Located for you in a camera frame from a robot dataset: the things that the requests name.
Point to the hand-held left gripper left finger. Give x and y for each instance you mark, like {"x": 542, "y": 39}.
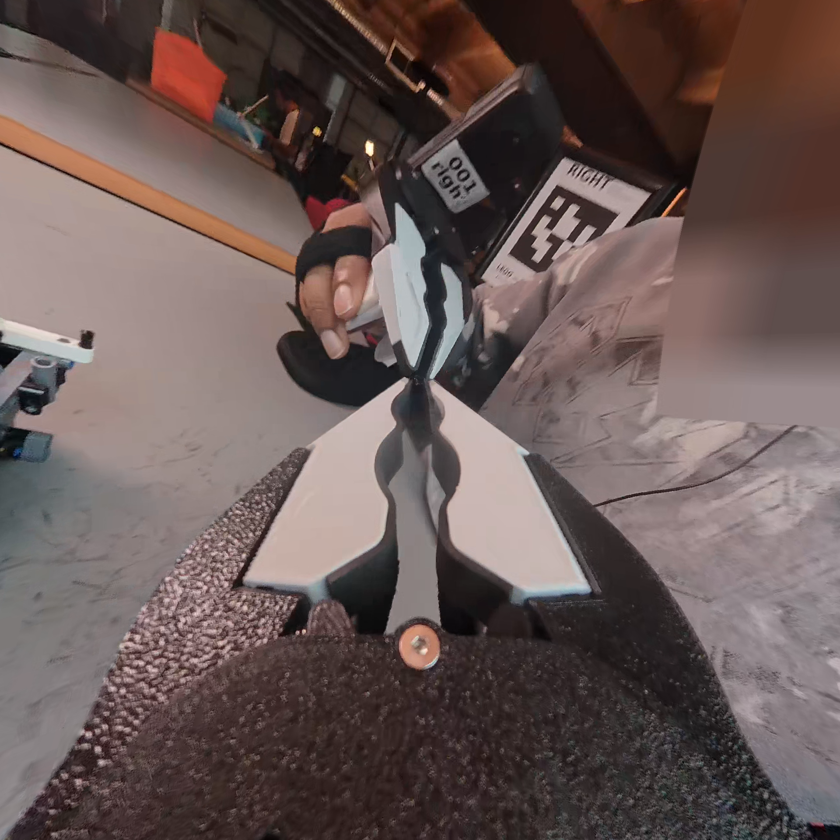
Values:
{"x": 321, "y": 525}

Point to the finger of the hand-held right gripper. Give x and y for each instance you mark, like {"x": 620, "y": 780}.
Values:
{"x": 453, "y": 302}
{"x": 407, "y": 295}

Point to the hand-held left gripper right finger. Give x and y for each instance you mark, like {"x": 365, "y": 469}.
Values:
{"x": 512, "y": 525}

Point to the partly built toy truck chassis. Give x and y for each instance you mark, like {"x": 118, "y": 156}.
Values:
{"x": 39, "y": 348}

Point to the wood edged side desk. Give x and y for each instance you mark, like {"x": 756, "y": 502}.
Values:
{"x": 164, "y": 151}

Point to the person's right hand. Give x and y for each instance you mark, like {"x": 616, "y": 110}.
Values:
{"x": 328, "y": 295}

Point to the orange bag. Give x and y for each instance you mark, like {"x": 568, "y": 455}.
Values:
{"x": 187, "y": 75}

